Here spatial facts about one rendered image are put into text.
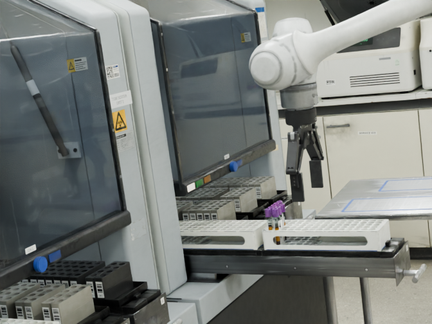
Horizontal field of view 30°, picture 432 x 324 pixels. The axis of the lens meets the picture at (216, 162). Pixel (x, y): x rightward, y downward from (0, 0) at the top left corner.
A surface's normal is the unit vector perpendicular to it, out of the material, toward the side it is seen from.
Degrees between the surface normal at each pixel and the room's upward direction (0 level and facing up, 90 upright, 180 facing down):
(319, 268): 90
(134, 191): 90
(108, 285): 90
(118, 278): 90
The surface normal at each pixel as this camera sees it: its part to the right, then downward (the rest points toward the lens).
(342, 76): -0.47, 0.21
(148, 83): 0.89, -0.04
